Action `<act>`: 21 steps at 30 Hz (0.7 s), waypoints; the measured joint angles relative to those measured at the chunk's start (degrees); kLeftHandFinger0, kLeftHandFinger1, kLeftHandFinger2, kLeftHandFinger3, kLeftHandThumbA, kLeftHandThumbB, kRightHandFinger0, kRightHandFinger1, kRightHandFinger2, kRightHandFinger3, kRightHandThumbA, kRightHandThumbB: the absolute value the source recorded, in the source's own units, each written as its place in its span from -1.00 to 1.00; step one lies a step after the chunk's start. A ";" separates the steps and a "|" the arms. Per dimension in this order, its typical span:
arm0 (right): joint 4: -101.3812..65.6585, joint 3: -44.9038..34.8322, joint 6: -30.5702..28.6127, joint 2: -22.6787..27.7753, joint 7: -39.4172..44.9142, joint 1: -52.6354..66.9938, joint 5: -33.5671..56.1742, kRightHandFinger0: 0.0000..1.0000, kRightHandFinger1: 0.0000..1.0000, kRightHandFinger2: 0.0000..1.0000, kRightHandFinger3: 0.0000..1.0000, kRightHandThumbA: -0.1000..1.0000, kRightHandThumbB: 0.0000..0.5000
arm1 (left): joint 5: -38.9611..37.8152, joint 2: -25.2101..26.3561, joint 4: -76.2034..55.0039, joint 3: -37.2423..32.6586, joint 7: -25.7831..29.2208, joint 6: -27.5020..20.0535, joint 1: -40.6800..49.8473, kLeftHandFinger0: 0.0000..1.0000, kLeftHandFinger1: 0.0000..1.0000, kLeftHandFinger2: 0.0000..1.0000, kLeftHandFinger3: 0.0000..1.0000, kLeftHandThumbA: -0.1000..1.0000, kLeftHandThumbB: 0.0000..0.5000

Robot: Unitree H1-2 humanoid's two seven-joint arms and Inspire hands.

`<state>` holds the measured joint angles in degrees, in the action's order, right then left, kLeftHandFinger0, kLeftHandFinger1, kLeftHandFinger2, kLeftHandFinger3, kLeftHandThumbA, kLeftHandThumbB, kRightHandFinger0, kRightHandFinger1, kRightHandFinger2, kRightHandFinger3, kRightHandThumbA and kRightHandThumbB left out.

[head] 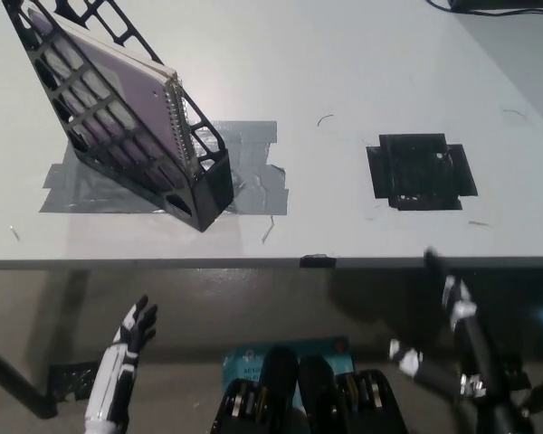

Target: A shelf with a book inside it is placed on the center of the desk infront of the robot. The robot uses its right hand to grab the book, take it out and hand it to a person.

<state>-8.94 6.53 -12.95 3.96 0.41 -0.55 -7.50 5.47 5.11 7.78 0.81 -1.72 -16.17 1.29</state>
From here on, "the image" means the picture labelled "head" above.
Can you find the black square tape patch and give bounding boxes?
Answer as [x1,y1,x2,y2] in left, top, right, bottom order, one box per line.
[366,133,480,212]

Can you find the black plastic lattice file shelf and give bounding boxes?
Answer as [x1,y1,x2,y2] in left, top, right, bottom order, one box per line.
[2,0,234,234]

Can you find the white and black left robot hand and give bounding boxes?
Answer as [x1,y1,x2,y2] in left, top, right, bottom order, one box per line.
[83,294,159,427]

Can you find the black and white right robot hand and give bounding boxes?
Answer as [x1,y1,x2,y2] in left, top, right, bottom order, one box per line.
[388,247,538,434]

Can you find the thin black cable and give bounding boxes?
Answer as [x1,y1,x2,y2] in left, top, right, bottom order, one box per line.
[424,0,543,18]

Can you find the black metal table leg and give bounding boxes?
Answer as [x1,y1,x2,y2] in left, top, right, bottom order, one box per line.
[0,336,59,420]

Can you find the teal router box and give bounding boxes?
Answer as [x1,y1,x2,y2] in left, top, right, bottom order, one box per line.
[221,335,352,399]

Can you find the grey duct tape patch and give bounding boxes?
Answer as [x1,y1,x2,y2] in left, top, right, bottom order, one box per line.
[38,119,291,216]

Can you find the dark flat device base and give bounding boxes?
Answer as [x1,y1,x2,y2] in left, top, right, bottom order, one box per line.
[447,0,543,13]

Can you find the black tape floor marker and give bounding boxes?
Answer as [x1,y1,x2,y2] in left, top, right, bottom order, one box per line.
[501,354,533,392]
[47,361,100,403]

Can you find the small black tape strip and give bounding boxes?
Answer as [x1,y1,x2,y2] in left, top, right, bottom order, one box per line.
[299,253,338,269]

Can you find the purple spiral notebook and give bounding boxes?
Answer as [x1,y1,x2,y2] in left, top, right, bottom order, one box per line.
[24,8,196,191]

